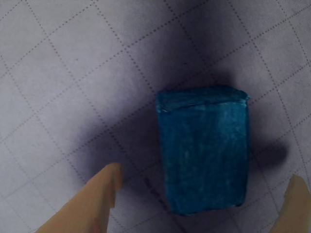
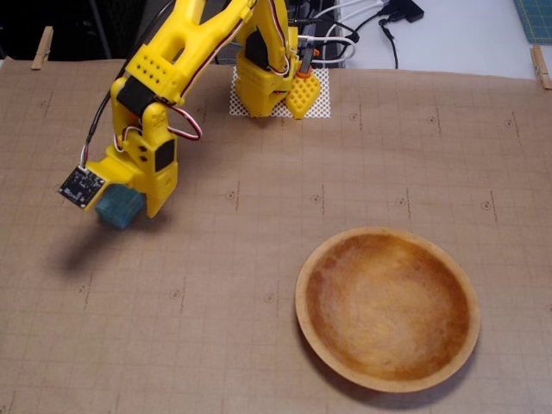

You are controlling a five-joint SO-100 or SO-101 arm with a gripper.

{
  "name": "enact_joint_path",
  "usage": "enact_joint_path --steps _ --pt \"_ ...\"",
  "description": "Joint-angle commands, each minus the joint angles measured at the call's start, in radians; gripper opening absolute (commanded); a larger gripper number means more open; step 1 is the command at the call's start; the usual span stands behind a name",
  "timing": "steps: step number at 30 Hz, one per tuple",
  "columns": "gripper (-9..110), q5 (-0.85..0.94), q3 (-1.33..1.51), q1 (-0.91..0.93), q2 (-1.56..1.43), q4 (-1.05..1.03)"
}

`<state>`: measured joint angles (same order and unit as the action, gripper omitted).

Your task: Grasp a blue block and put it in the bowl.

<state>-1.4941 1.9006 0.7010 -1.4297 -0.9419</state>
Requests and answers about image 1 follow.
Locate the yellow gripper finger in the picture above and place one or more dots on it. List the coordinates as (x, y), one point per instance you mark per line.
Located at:
(90, 206)
(296, 208)

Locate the blue block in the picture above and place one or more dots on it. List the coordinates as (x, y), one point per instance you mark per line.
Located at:
(204, 150)

